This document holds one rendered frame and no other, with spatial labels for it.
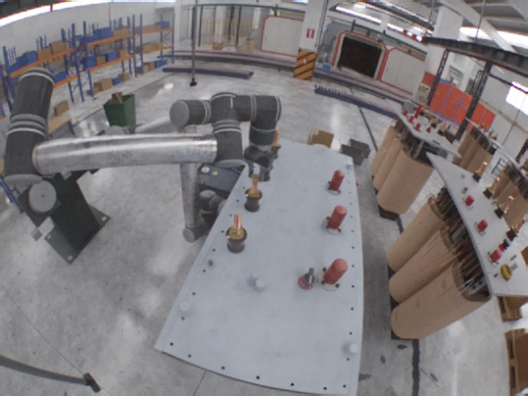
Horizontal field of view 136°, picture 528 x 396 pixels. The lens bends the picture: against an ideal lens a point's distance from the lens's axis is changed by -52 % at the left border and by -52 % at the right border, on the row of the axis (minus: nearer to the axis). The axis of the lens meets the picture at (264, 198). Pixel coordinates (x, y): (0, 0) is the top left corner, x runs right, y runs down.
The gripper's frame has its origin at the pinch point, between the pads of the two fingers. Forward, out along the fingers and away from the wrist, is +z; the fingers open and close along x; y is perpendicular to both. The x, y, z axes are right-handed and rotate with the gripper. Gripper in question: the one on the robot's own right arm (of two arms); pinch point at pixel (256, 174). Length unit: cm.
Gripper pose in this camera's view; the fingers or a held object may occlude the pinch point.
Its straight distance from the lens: 106.1
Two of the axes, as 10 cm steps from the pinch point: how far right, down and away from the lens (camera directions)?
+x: -8.7, -4.1, 2.7
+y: 4.7, -5.6, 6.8
